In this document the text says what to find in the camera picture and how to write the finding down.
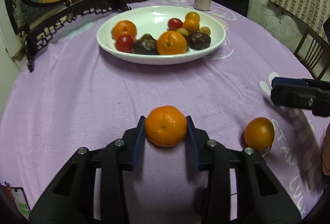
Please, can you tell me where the yellow-orange citrus fruit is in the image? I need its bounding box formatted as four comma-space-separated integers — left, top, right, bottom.
144, 105, 187, 148

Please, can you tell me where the red cherry tomato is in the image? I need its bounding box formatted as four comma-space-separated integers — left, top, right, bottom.
115, 34, 135, 53
167, 18, 183, 31

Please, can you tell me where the large orange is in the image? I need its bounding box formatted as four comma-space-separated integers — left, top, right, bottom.
156, 31, 187, 55

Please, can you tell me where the small mandarin orange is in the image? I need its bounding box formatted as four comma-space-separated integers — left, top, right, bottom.
182, 18, 200, 34

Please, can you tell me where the tan longan fruit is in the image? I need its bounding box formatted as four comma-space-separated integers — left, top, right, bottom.
176, 28, 189, 36

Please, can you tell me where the person's hand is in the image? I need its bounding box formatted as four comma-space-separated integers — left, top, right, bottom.
322, 124, 330, 175

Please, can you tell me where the dark wooden chair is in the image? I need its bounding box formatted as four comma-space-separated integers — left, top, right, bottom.
294, 27, 329, 80

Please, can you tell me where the purple printed tablecloth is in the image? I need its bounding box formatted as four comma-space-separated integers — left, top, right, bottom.
1, 4, 329, 216

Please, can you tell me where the small tan longan on plate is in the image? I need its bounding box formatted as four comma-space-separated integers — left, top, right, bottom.
199, 26, 211, 35

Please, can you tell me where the dark chestnut right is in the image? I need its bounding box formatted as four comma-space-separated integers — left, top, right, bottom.
189, 32, 211, 50

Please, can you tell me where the dark chestnut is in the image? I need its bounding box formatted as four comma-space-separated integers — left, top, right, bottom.
189, 32, 211, 50
134, 34, 158, 55
184, 35, 191, 47

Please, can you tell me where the dark chestnut bottom left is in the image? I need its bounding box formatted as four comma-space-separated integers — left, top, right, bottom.
134, 34, 158, 55

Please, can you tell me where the dark chestnut middle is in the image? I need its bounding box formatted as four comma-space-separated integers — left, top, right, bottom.
184, 35, 191, 47

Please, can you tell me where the yellow-orange kumquat on plate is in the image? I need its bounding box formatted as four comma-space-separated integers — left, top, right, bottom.
185, 12, 200, 23

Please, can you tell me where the white oval plate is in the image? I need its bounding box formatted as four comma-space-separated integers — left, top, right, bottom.
96, 6, 226, 65

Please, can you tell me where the smartphone at table edge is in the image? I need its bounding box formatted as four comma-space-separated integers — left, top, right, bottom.
10, 187, 30, 219

